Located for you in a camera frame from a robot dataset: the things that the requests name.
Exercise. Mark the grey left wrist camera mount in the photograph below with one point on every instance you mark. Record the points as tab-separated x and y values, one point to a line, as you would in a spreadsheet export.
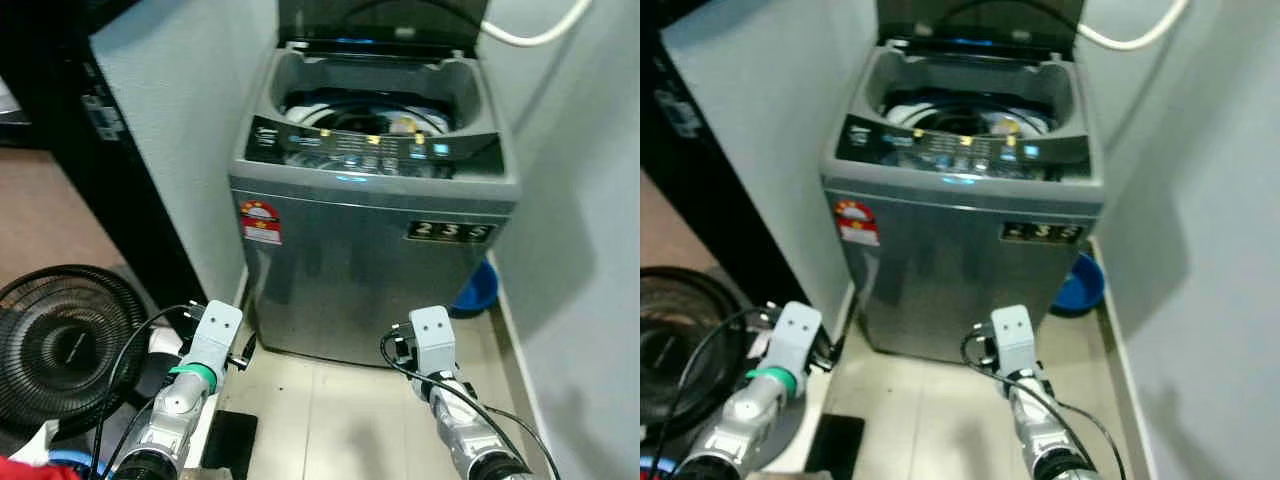
215	335
795	338

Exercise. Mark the black floor fan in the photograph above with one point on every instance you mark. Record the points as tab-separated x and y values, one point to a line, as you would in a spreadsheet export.
680	350
60	340

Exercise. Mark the red cloth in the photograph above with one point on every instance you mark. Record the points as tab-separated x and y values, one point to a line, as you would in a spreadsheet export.
35	470

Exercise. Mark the blue laundry basket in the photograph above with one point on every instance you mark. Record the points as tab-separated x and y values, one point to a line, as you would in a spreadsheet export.
75	462
650	466

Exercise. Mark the black number label sticker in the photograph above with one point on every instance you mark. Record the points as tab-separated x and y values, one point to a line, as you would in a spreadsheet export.
450	231
1042	231

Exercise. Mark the dark tinted washer lid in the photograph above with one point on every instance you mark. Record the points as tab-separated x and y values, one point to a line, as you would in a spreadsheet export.
380	25
980	25

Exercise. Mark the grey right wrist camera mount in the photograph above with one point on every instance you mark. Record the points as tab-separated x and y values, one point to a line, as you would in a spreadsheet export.
432	340
1012	340

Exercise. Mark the black floor mat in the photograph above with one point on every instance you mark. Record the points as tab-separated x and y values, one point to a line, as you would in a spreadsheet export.
835	448
230	445

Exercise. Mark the red energy label sticker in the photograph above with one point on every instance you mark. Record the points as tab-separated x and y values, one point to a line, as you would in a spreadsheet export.
858	222
260	222

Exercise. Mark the grey top-load washing machine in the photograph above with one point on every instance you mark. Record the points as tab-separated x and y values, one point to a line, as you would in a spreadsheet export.
350	290
950	290

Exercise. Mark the blue plastic basin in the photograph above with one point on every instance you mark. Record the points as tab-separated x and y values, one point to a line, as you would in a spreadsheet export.
1080	288
478	290

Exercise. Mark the white cloth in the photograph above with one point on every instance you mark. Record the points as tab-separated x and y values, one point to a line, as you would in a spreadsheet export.
30	442

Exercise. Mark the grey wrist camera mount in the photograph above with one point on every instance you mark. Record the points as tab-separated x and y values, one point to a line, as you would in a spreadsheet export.
432	340
215	335
1012	340
795	338

